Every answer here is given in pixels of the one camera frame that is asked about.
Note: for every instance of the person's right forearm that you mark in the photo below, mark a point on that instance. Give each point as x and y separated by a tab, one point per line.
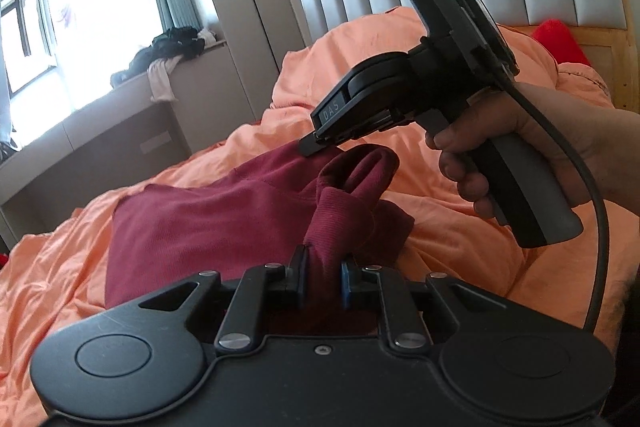
625	152

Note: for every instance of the window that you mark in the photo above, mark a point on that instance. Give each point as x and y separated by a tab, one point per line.
75	7

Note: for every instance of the grey window seat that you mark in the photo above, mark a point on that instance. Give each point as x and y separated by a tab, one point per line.
90	142

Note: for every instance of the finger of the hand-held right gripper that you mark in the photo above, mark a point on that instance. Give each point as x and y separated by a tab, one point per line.
316	145

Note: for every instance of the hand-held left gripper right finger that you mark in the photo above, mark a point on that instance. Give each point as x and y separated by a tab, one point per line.
347	282

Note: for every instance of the white wall outlet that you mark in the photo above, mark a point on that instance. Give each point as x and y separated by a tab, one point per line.
152	141

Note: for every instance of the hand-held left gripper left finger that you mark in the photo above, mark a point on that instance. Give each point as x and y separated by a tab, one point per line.
301	279

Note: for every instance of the orange duvet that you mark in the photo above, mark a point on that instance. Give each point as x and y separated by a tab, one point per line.
450	232

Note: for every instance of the person's right hand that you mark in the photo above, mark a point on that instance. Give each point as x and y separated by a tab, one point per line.
540	127

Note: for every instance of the red pillow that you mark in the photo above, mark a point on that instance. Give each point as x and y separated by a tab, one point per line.
557	41

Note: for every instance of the small red object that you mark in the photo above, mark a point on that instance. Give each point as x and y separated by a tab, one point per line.
3	261

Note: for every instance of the pile of dark clothes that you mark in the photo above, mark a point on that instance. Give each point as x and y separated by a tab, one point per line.
165	49
162	79

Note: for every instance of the maroon long-sleeve shirt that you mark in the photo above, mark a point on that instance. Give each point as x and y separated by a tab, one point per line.
235	227

